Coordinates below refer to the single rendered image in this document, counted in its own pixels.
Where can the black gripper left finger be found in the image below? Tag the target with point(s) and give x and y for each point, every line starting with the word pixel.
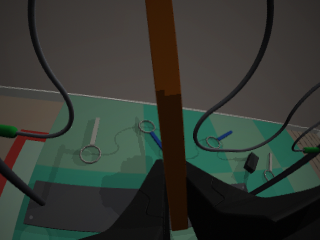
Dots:
pixel 147 217

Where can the grey loop with straight handle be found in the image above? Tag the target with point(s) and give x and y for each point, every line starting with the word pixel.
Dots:
pixel 270 165
pixel 93 139

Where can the orange-brown long handle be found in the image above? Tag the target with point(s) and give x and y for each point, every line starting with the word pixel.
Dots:
pixel 162 37

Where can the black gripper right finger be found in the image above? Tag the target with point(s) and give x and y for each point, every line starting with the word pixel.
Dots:
pixel 219 211

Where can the blue-handled ring tool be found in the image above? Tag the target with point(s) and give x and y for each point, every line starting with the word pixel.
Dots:
pixel 219 138
pixel 152 133

